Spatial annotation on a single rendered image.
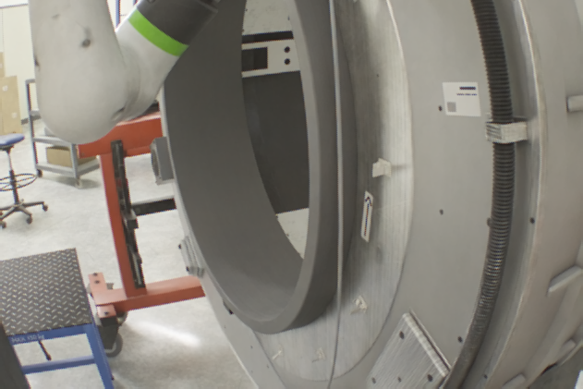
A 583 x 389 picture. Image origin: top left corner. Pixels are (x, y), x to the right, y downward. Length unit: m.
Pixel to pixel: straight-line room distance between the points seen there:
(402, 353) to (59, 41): 0.51
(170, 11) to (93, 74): 0.14
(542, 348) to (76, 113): 0.57
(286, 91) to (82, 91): 1.15
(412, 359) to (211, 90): 0.96
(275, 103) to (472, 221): 1.15
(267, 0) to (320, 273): 0.87
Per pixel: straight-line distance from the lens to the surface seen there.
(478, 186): 0.49
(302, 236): 1.36
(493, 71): 0.42
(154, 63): 0.63
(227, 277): 1.20
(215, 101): 1.41
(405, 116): 0.56
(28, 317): 1.54
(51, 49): 0.52
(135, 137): 2.07
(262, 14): 1.44
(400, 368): 0.66
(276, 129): 1.58
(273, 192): 1.44
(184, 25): 0.62
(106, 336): 2.29
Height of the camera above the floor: 1.32
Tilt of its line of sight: 16 degrees down
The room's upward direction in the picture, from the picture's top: 3 degrees counter-clockwise
